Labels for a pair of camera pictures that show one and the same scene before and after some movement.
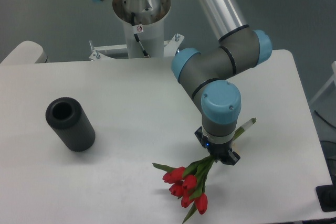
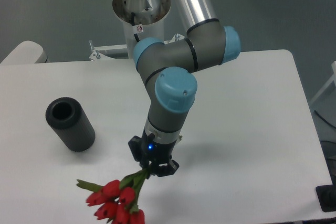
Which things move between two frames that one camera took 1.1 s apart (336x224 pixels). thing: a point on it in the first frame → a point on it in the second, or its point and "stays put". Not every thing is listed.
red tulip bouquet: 190,187 → 116,202
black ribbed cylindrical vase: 67,118 stays put
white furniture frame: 333,80 stays put
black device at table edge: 326,196 stays put
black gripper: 222,152 → 148,149
